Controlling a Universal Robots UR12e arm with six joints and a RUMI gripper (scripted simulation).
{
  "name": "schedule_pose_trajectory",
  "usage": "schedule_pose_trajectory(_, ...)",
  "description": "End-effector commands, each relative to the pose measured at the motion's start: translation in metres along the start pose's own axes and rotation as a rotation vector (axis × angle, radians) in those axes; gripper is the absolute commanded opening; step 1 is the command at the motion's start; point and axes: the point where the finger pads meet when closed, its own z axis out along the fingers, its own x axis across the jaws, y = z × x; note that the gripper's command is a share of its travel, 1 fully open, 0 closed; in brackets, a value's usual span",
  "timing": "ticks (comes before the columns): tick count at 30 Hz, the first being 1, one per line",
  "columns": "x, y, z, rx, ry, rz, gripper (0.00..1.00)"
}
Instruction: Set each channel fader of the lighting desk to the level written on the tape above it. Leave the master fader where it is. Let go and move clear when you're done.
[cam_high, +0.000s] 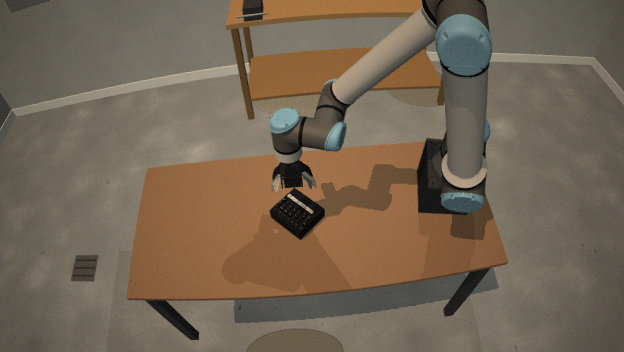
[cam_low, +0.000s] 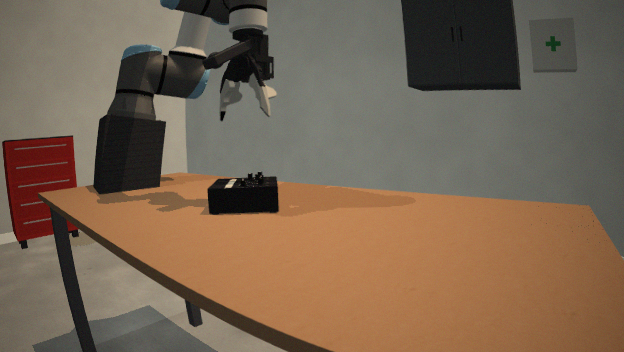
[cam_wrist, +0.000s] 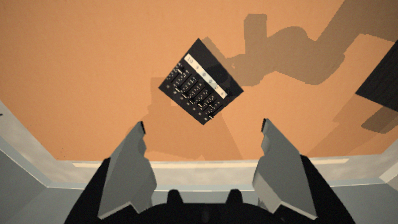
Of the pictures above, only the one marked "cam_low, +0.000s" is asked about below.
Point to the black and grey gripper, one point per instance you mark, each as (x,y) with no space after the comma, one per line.
(245,66)

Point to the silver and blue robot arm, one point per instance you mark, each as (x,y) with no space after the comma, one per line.
(145,72)

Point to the black lighting desk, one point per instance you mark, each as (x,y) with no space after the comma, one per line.
(244,195)

